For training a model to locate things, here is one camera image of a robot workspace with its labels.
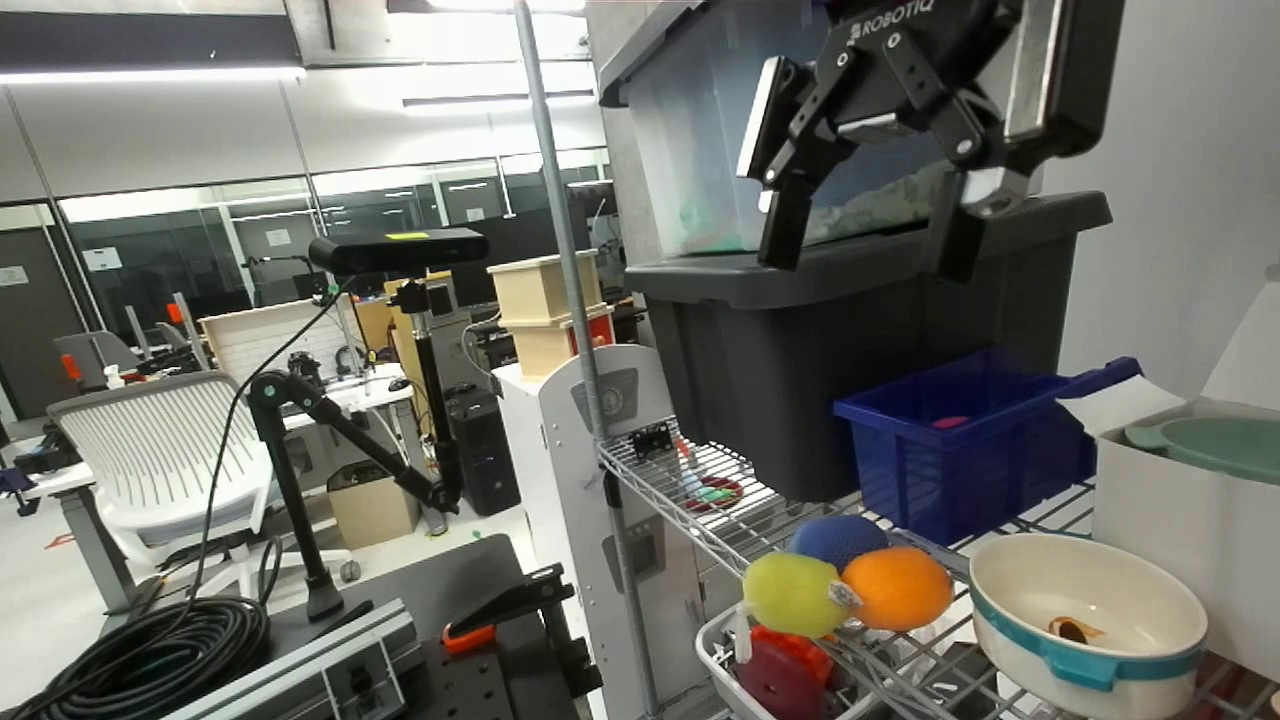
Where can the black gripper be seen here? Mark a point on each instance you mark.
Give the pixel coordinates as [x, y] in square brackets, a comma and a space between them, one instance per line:
[922, 62]

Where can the blue plastic container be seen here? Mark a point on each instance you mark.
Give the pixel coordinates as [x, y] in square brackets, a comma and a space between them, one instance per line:
[974, 475]

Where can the white container with green lid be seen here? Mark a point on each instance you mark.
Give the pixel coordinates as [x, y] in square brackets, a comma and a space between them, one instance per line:
[1183, 534]

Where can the red plastic toy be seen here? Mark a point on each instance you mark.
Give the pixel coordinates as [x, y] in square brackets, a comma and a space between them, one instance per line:
[786, 680]

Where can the black storage tote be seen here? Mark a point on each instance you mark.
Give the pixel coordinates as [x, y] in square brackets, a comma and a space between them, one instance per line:
[800, 385]

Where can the clear storage tote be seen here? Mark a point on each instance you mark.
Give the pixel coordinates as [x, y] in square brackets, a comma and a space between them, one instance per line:
[692, 134]

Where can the blue mesh ball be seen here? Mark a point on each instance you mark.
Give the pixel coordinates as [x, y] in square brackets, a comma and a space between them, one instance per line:
[842, 537]

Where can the metal rack pole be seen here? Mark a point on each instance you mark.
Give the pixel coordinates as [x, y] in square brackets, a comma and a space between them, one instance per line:
[567, 265]

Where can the stacked beige boxes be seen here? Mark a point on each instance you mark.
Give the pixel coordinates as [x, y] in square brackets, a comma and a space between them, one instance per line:
[542, 300]

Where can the orange mesh ball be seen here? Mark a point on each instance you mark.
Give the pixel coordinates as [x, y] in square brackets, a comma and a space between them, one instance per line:
[902, 591]

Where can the yellow mesh ball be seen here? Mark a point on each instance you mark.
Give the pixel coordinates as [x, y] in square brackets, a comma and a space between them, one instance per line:
[793, 597]

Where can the black computer tower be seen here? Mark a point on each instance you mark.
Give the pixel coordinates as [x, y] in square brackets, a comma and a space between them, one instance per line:
[477, 454]

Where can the plain cardboard box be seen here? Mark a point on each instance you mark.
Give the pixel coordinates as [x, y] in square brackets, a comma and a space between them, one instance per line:
[368, 515]

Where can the orange and black clamp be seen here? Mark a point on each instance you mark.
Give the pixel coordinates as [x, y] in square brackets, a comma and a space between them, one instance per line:
[465, 642]

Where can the white foam box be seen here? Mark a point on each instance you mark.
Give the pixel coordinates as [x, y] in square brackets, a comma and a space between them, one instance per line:
[266, 341]

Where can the white mesh office chair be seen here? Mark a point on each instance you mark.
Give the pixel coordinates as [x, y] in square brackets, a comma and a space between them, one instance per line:
[162, 454]

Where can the black stereo camera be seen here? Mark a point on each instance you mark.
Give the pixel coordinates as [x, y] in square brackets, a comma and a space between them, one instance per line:
[394, 253]

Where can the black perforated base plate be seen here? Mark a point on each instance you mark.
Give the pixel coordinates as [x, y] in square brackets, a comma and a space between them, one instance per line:
[422, 587]

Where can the black articulated camera stand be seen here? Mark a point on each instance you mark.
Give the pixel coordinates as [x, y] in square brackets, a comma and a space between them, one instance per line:
[295, 505]

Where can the aluminium extrusion rail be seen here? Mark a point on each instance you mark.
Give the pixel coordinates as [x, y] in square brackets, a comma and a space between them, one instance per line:
[302, 661]

